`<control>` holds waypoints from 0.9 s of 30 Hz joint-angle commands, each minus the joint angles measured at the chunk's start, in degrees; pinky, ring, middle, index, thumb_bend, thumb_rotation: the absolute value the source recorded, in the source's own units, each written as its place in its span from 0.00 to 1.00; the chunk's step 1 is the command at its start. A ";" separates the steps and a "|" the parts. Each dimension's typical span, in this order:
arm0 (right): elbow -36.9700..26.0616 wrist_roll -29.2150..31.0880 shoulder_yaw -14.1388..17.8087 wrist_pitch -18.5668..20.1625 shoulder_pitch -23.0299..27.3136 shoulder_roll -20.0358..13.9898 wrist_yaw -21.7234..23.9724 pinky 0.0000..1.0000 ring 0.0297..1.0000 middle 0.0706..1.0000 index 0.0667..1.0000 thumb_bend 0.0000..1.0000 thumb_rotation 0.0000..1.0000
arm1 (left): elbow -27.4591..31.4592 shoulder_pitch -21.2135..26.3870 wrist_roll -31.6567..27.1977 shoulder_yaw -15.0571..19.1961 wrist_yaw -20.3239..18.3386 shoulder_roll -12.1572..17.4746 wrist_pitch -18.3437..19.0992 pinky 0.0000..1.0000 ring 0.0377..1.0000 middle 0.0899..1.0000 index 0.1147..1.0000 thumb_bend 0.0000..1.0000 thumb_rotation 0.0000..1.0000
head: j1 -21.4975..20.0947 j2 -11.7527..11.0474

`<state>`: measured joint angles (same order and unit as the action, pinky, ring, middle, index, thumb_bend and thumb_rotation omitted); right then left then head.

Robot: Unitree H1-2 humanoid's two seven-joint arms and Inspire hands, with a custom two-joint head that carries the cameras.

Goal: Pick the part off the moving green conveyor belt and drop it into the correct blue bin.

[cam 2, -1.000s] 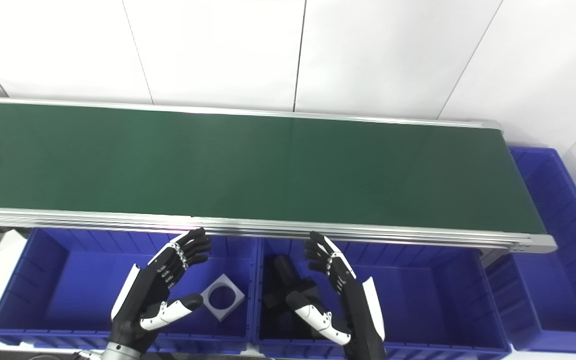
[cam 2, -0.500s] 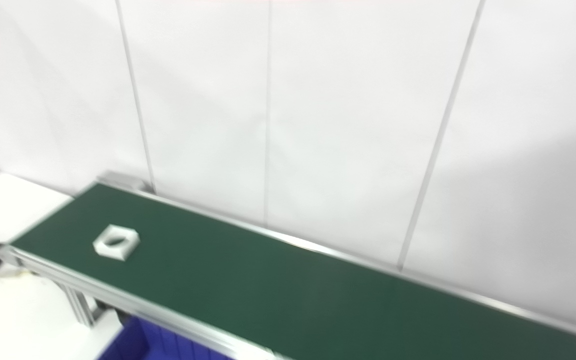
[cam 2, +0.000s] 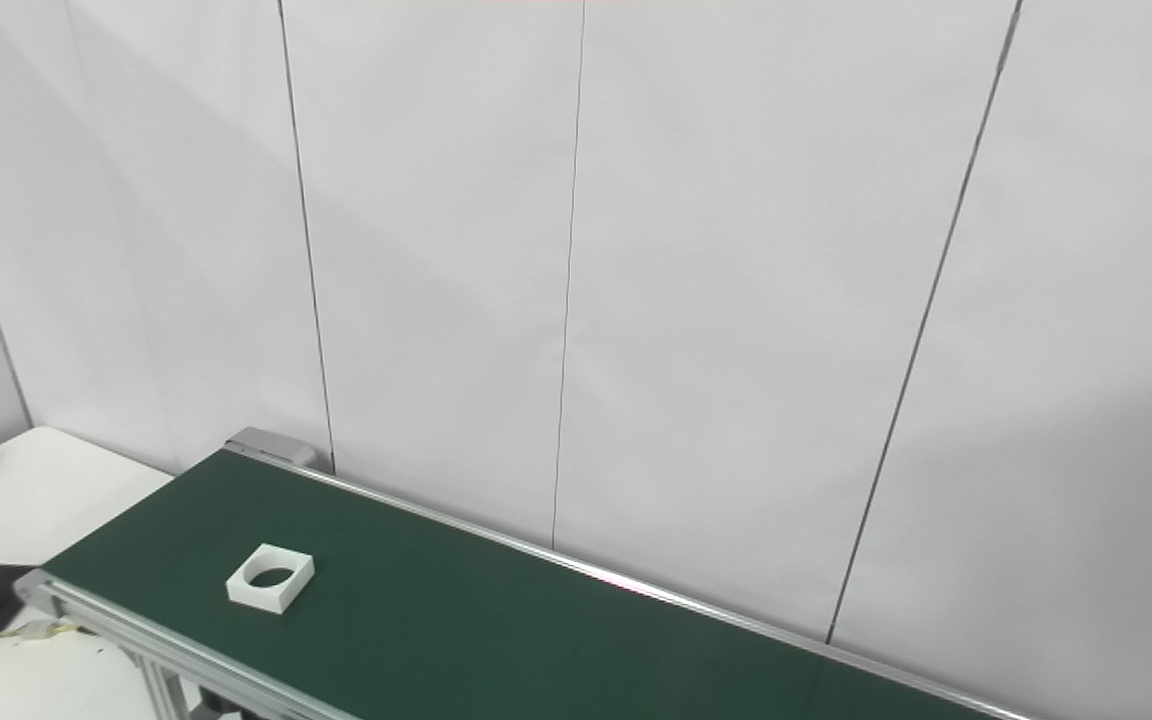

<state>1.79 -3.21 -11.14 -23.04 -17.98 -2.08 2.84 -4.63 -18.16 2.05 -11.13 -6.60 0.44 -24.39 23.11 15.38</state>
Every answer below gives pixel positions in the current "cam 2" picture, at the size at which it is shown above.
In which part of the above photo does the black cable with pale connector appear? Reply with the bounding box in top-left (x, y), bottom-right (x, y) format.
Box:
top-left (0, 618), bottom-right (87, 667)

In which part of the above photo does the grey conveyor end cap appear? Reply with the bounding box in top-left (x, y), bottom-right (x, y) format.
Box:
top-left (224, 427), bottom-right (319, 469)

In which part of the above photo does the aluminium conveyor leg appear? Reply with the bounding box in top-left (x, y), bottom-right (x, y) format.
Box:
top-left (126, 648), bottom-right (237, 720)

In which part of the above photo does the green conveyor belt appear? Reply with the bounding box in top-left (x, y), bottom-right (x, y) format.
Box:
top-left (14, 428), bottom-right (1037, 720)
top-left (41, 448), bottom-right (1012, 720)

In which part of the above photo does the white square part with hole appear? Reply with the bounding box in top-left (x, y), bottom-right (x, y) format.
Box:
top-left (226, 543), bottom-right (317, 615)

